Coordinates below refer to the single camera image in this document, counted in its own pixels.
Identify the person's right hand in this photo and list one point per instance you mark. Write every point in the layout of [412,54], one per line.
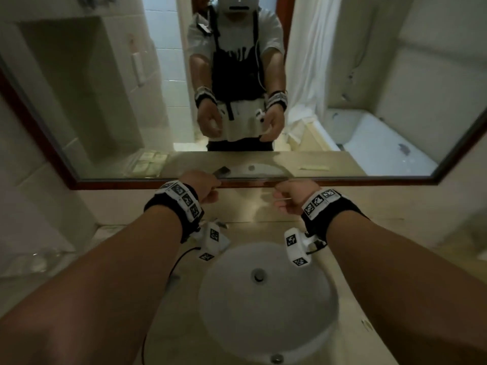
[298,195]

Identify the person's left hand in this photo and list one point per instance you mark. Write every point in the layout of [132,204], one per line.
[203,184]

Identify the person's left forearm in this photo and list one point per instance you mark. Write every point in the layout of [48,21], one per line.
[95,292]

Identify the person's right forearm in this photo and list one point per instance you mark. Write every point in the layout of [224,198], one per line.
[399,292]

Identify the black left wrist band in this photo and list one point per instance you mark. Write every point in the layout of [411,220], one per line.
[175,209]

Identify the black wrist band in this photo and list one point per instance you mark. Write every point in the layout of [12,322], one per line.
[331,216]
[175,209]

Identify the black right wrist band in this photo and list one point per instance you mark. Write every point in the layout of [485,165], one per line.
[331,216]

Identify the metal sink drain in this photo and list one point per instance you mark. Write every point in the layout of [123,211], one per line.
[259,275]

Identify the round white sink basin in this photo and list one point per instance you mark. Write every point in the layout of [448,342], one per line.
[266,319]

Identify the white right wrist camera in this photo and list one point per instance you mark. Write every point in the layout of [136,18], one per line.
[300,248]

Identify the wood framed wall mirror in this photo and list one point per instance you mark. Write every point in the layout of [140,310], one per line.
[95,91]

